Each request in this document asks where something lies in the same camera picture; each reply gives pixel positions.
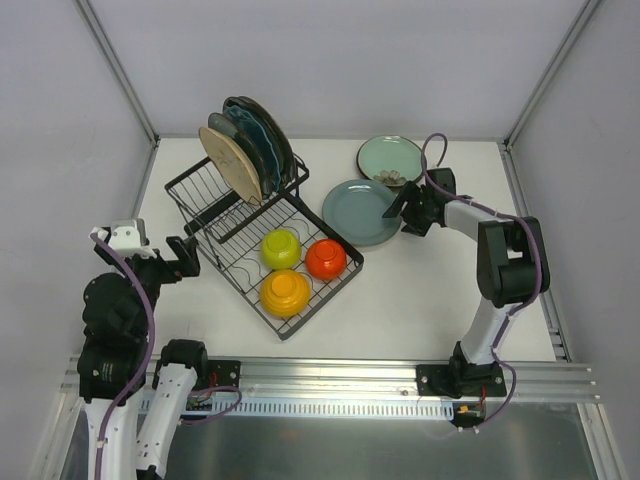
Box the white slotted cable duct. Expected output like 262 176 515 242
139 394 456 421

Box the orange bowl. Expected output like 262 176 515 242
305 239 347 281

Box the green bowl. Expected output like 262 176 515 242
260 229 301 270

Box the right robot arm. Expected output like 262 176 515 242
383 168 550 399

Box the dark blue speckled plate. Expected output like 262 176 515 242
208 112 273 199

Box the black striped cream plate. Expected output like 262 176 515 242
223 96 296 186

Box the aluminium frame post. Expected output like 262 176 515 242
503 0 603 151
72 0 159 148

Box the black wire dish rack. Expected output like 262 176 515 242
164 156 364 341

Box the cream bird plate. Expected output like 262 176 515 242
198 127 262 206

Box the right aluminium frame post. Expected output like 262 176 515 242
503 0 603 151

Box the grey deer plate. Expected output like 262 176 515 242
240 96 296 185

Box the grey blue plate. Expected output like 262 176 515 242
322 180 401 246

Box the left aluminium frame post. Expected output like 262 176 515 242
72 0 159 148

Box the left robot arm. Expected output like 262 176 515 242
77 229 210 479

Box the yellow ribbed bowl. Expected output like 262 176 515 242
260 269 311 318

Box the aluminium mounting rail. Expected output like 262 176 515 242
59 349 599 404

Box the mint green flower plate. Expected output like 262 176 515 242
356 135 423 188

